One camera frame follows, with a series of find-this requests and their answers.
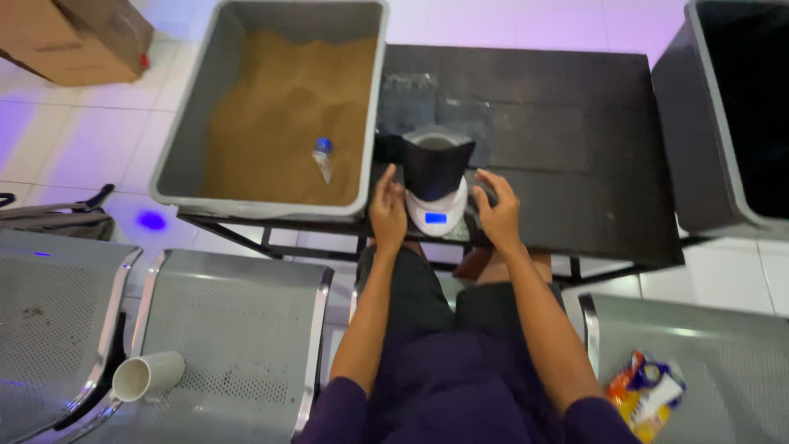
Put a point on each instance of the orange and blue snack packet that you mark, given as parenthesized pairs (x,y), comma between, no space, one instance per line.
(644,394)

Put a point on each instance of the clear bottle with blue cap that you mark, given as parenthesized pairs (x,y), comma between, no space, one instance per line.
(322,159)

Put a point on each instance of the grey plastic tub with brown powder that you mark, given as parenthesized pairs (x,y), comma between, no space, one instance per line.
(271,111)

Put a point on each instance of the white ceramic mug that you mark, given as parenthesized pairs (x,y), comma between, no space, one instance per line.
(145,375)

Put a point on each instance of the white digital kitchen scale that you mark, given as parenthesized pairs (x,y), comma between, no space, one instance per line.
(436,216)

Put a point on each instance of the empty grey plastic tub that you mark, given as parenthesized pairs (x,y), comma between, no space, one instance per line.
(727,117)

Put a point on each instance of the person's left hand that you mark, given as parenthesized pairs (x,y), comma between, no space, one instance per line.
(387,216)

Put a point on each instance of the brown cardboard box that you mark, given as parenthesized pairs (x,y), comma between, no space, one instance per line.
(74,37)

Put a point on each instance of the black metal table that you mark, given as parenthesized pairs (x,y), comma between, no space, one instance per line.
(555,160)

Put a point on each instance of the person's right hand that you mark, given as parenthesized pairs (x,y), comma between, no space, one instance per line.
(500,216)

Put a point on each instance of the black stand-up pouch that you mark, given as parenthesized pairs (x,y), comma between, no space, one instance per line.
(436,165)

